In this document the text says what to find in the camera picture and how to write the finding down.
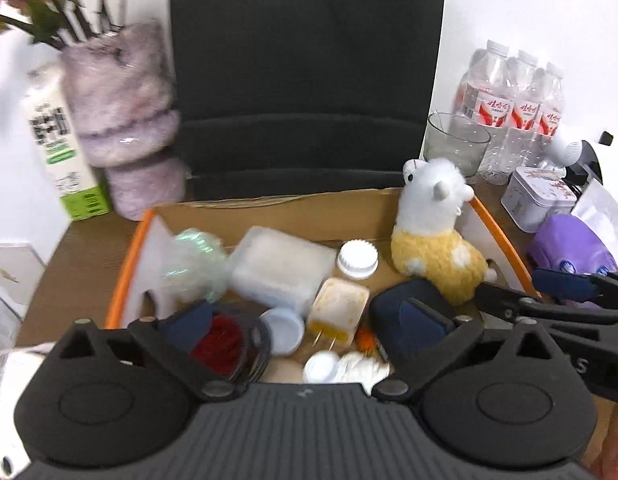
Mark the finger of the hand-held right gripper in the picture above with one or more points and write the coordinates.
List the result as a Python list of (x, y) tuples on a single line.
[(504, 299), (564, 284)]

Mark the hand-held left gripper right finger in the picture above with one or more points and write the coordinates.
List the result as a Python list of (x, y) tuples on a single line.
[(421, 317)]

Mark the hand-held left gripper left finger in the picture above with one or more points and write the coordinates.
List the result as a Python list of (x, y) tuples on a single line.
[(189, 322)]

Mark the navy blue zip pouch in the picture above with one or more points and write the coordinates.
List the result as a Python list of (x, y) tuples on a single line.
[(394, 310)]

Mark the red artificial rose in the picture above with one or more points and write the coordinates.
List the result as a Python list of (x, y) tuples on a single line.
[(216, 342)]

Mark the small orange item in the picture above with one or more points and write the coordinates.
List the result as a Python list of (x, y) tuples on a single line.
[(365, 340)]

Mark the white item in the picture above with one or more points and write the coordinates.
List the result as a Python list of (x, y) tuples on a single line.
[(364, 370)]

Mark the cream cube charger plug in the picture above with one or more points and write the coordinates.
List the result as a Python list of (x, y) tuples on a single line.
[(339, 307)]

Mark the white ribbed bottle cap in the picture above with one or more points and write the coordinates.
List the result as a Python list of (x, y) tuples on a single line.
[(358, 259)]

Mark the small white round lid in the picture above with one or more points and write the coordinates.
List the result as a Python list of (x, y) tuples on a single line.
[(284, 330)]

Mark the small white round jar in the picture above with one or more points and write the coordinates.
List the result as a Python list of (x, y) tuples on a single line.
[(321, 367)]

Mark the cardboard box with orange rim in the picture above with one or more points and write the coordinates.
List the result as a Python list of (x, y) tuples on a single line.
[(299, 215)]

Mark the wooden desktop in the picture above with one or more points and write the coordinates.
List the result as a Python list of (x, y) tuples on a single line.
[(84, 260)]

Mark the iridescent plastic bag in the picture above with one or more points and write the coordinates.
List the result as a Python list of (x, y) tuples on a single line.
[(194, 262)]

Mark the white yellow alpaca plush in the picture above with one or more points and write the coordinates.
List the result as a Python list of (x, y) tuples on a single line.
[(434, 250)]

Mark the white plastic pouch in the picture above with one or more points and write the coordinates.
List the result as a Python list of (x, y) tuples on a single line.
[(601, 212)]

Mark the white printed tin box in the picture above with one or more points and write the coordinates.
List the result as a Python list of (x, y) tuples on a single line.
[(536, 197)]

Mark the translucent plastic box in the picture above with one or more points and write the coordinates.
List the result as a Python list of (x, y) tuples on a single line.
[(281, 267)]

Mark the black device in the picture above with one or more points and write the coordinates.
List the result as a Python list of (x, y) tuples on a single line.
[(586, 160)]

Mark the white round device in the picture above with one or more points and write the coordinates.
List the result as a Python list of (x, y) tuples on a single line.
[(564, 147)]

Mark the clear glass cup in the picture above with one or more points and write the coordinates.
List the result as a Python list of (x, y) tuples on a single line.
[(456, 147)]

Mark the clear water bottle red label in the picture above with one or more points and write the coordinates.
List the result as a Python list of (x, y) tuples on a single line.
[(550, 115), (484, 105), (523, 110)]

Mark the white power strip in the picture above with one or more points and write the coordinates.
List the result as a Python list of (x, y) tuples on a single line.
[(9, 400)]

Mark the fuzzy purple vase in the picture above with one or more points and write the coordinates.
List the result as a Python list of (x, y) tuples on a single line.
[(124, 120)]

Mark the white green milk carton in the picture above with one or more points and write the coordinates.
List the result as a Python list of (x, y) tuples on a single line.
[(59, 145)]

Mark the dried pink flowers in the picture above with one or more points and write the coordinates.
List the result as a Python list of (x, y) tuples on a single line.
[(34, 0)]

